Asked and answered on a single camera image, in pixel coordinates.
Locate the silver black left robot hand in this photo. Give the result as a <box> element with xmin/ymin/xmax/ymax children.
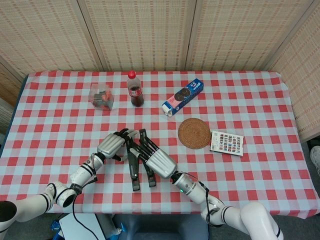
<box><xmin>96</xmin><ymin>128</ymin><xmax>138</xmax><ymax>162</ymax></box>

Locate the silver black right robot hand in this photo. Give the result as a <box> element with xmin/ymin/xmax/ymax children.
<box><xmin>138</xmin><ymin>128</ymin><xmax>178</xmax><ymax>180</ymax></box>

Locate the black folding stand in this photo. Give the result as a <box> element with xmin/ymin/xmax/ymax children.
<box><xmin>126</xmin><ymin>128</ymin><xmax>158</xmax><ymax>192</ymax></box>

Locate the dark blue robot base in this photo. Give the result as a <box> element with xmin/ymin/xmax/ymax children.
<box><xmin>112</xmin><ymin>213</ymin><xmax>211</xmax><ymax>240</ymax></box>

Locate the round woven rattan coaster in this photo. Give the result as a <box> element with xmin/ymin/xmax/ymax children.
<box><xmin>178</xmin><ymin>117</ymin><xmax>212</xmax><ymax>150</ymax></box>

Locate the clear bag of snacks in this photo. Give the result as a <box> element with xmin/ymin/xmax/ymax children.
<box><xmin>88</xmin><ymin>82</ymin><xmax>116</xmax><ymax>111</ymax></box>

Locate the cola bottle with red cap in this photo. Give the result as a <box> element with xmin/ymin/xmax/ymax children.
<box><xmin>126</xmin><ymin>70</ymin><xmax>145</xmax><ymax>108</ymax></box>

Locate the red white checked tablecloth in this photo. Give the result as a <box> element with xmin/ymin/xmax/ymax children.
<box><xmin>0</xmin><ymin>70</ymin><xmax>320</xmax><ymax>216</ymax></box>

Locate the flat box with picture grid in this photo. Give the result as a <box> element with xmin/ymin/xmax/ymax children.
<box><xmin>209</xmin><ymin>130</ymin><xmax>245</xmax><ymax>158</ymax></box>

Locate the blue cookie box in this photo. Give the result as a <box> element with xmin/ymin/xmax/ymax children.
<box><xmin>161</xmin><ymin>78</ymin><xmax>204</xmax><ymax>118</ymax></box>

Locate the small white blue fitting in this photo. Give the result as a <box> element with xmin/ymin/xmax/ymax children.
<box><xmin>114</xmin><ymin>223</ymin><xmax>126</xmax><ymax>236</ymax></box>

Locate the white flat panel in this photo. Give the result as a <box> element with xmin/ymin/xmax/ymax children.
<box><xmin>59</xmin><ymin>212</ymin><xmax>107</xmax><ymax>240</ymax></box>

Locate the bamboo folding screen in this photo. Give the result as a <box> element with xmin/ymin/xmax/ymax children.
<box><xmin>0</xmin><ymin>0</ymin><xmax>320</xmax><ymax>143</ymax></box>

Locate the white shoe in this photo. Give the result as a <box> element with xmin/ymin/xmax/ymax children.
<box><xmin>309</xmin><ymin>146</ymin><xmax>320</xmax><ymax>176</ymax></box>

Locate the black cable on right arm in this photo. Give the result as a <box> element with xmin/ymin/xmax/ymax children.
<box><xmin>184</xmin><ymin>172</ymin><xmax>223</xmax><ymax>228</ymax></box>

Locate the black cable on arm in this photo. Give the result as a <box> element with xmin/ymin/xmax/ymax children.
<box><xmin>184</xmin><ymin>172</ymin><xmax>223</xmax><ymax>228</ymax></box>
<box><xmin>71</xmin><ymin>194</ymin><xmax>106</xmax><ymax>240</ymax></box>

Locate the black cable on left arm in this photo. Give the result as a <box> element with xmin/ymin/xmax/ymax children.
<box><xmin>71</xmin><ymin>194</ymin><xmax>106</xmax><ymax>240</ymax></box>

